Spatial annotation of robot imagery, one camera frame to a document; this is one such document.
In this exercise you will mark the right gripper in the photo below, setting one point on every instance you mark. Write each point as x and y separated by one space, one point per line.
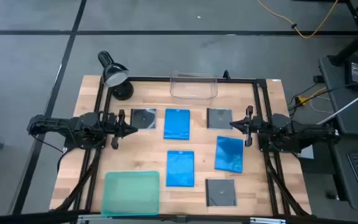
261 124

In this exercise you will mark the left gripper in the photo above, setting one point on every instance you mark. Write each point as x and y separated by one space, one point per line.
112 126

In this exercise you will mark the clear black jewel case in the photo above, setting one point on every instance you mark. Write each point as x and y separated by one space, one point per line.
219 119
221 193
143 119

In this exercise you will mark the blue disc case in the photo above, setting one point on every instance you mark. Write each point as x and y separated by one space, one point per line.
180 169
228 154
176 124

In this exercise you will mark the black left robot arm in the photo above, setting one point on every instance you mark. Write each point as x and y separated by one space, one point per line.
82 124

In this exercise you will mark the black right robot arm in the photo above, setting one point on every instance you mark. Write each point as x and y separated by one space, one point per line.
306 133

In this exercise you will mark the black desk lamp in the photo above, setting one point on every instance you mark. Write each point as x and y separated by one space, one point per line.
115 76

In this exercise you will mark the green plastic bin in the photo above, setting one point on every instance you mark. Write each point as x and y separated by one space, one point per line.
130 193

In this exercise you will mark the white paper sheet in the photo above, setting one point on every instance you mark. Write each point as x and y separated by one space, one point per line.
307 153

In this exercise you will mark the clear plastic bin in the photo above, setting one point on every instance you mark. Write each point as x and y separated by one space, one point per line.
194 93

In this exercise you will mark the black side desk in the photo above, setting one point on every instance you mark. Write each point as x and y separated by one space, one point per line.
337 84

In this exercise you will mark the white rod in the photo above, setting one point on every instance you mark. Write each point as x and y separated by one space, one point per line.
346 105

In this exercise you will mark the black power adapter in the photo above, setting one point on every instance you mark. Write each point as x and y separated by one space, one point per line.
356 73

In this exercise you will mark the black stand leg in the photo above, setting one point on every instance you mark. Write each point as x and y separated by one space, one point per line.
351 46

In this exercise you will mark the black frame clamp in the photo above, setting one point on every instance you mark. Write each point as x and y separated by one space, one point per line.
226 75

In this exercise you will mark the black aluminium table frame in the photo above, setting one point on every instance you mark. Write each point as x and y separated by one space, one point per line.
154 79

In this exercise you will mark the silver frame bracket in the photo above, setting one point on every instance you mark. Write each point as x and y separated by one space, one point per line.
267 221
92 217

